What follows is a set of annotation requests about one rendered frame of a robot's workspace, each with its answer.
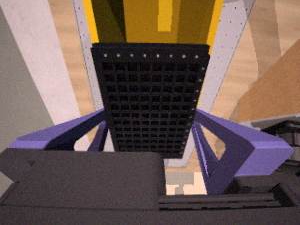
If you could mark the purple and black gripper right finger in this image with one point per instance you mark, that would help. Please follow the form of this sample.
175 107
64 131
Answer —
247 151

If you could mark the yellow open-top bin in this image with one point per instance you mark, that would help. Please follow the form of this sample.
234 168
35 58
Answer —
153 21

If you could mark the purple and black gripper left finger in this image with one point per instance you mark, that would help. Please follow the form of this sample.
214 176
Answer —
62 137

